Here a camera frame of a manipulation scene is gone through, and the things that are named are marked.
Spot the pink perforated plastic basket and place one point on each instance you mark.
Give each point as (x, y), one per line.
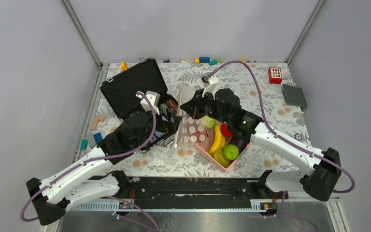
(204, 147)

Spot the grey lego baseplate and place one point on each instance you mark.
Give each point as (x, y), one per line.
(294, 96)

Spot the clear zip top bag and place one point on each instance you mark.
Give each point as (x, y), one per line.
(190, 130)

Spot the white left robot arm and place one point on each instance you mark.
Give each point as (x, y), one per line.
(54, 196)

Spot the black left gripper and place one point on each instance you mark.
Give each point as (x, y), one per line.
(171, 126)

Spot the loose poker chip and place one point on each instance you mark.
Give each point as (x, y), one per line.
(298, 136)

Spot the black poker chip case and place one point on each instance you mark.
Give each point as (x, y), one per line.
(131, 86)

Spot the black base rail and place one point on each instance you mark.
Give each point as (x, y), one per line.
(193, 193)

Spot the orange toy piece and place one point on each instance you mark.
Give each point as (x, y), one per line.
(123, 66)

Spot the yellow toy banana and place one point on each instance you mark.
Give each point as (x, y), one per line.
(218, 137)

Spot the teal toy brick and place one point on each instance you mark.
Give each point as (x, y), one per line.
(213, 62)

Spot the purple toy eggplant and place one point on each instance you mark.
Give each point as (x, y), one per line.
(239, 143)

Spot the blue toy brick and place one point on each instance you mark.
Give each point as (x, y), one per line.
(204, 59)

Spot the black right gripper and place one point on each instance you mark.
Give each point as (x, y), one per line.
(194, 107)

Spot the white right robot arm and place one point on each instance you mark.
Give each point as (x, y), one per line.
(318, 170)

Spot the orange black chip row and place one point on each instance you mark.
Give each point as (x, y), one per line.
(172, 105)

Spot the red toy tomato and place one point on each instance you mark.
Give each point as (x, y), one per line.
(225, 132)

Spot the tan wooden block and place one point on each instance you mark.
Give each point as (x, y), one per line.
(96, 121)

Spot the blue brick by case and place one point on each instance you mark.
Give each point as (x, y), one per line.
(97, 137)

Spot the red block with holes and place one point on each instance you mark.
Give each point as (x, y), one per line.
(275, 75)

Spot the green toy apple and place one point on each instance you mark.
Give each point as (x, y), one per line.
(231, 152)

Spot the green toy cabbage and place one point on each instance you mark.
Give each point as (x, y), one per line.
(208, 122)

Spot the teal block at edge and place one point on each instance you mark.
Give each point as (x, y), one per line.
(83, 144)

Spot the yellow toy star fruit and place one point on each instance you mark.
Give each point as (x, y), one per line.
(221, 158)

